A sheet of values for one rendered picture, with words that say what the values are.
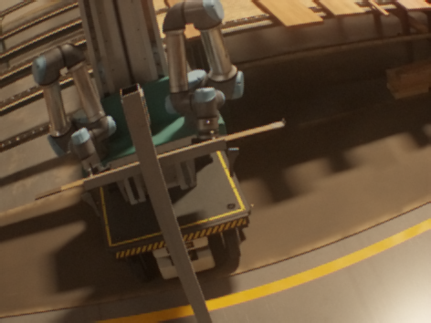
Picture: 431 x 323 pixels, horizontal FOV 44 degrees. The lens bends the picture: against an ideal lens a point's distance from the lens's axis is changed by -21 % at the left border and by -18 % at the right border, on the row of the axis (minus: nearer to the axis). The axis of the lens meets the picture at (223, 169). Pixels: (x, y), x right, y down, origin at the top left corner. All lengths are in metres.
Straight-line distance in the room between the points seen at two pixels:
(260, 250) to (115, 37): 1.29
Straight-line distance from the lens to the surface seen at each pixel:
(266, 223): 3.29
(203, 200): 2.99
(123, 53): 2.75
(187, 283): 2.34
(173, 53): 2.44
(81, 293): 3.19
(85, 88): 2.44
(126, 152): 2.71
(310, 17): 3.37
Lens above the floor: 2.12
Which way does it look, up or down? 35 degrees down
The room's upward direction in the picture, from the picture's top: 13 degrees counter-clockwise
